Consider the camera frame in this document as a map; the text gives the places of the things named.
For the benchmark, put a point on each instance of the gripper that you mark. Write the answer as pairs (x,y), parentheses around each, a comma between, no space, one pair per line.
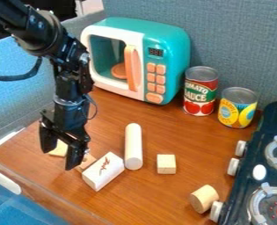
(68,115)

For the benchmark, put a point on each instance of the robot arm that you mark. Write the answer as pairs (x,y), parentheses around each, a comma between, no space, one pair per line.
(36,26)

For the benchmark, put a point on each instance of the wooden square block with hole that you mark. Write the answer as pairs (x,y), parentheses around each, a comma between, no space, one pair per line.
(86,162)

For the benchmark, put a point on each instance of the white rectangle block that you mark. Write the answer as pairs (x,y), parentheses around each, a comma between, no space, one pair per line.
(103,171)

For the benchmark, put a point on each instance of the wooden cube block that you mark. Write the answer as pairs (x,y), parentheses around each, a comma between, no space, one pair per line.
(166,164)

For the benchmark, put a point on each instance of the short wooden cylinder block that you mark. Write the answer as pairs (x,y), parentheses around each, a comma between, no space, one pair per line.
(203,198)

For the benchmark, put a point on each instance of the white wooden cylinder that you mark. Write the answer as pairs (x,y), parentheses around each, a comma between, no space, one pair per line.
(133,146)

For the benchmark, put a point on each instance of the toy microwave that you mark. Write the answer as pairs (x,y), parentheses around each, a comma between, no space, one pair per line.
(138,60)

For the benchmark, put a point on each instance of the red tomato sauce can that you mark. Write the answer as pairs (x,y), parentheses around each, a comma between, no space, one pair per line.
(200,90)

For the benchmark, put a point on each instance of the yellow can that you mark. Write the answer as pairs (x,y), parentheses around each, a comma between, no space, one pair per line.
(237,107)

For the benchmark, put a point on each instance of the toy stove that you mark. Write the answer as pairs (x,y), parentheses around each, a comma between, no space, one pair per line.
(261,167)

